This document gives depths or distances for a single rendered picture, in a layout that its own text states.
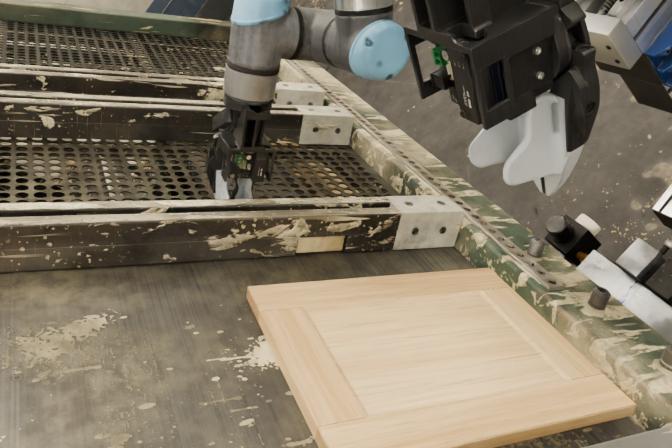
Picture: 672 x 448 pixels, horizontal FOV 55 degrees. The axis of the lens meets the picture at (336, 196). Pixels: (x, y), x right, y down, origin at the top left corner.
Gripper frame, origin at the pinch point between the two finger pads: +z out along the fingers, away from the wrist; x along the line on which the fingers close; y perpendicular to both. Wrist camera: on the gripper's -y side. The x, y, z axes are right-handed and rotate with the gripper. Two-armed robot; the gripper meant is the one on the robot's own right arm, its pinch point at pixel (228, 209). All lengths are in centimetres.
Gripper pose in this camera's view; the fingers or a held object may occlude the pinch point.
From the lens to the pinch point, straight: 105.6
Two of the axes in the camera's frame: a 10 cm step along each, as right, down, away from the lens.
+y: 3.9, 4.6, -8.0
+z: -1.9, 8.9, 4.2
